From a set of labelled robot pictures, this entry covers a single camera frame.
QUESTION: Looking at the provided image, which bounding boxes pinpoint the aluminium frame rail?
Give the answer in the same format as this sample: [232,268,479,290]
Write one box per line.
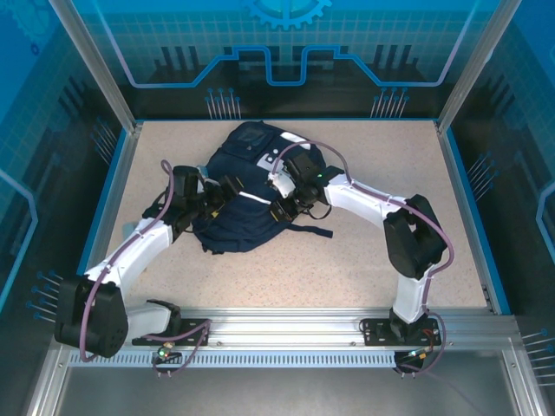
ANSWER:
[55,307,517,350]

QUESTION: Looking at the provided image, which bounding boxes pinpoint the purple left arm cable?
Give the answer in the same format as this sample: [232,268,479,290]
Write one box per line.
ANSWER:
[77,159,213,378]

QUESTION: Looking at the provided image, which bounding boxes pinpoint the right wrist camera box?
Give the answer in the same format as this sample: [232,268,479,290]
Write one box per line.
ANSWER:
[266,170,297,199]

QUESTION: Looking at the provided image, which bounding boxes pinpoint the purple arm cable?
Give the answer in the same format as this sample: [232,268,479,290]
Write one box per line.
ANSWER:
[271,140,455,378]
[77,159,213,378]

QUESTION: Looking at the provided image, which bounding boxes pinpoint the blue printed enclosure panel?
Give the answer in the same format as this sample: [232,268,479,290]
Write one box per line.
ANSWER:
[71,0,500,120]

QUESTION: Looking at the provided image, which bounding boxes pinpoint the aluminium corner post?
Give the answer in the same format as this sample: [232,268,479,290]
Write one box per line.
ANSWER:
[47,0,144,133]
[435,0,524,133]

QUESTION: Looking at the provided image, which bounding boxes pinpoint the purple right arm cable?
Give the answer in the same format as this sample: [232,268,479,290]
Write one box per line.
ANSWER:
[271,140,455,378]

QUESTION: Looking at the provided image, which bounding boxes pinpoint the dark blue side panel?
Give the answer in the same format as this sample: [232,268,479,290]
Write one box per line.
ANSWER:
[0,0,131,330]
[450,0,555,348]

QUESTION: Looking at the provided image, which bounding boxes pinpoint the navy blue backpack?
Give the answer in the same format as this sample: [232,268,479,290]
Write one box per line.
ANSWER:
[190,120,335,256]

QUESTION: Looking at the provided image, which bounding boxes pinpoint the small connector with LED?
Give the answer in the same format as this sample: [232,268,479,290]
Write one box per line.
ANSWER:
[396,346,434,367]
[150,341,183,367]

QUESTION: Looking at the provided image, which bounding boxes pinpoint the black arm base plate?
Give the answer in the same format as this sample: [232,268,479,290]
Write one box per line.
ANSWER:
[362,318,443,347]
[132,318,212,347]

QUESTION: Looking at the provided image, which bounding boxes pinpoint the slotted cable duct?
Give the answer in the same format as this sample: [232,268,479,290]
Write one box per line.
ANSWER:
[69,351,398,369]

